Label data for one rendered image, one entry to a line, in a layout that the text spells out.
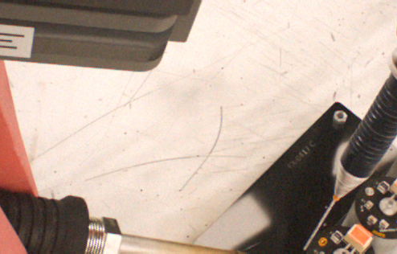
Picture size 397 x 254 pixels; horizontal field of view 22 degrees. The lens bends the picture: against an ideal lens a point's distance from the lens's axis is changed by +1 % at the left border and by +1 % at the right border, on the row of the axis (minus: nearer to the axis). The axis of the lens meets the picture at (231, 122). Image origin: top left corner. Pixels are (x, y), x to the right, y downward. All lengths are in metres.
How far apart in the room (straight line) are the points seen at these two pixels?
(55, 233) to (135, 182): 0.16
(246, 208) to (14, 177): 0.16
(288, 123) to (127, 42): 0.29
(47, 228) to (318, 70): 0.22
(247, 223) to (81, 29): 0.26
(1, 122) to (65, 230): 0.04
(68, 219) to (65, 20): 0.13
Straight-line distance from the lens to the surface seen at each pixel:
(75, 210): 0.29
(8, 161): 0.28
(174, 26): 0.18
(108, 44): 0.17
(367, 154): 0.30
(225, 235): 0.42
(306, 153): 0.44
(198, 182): 0.44
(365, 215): 0.38
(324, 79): 0.47
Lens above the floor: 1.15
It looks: 61 degrees down
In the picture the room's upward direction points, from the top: 12 degrees clockwise
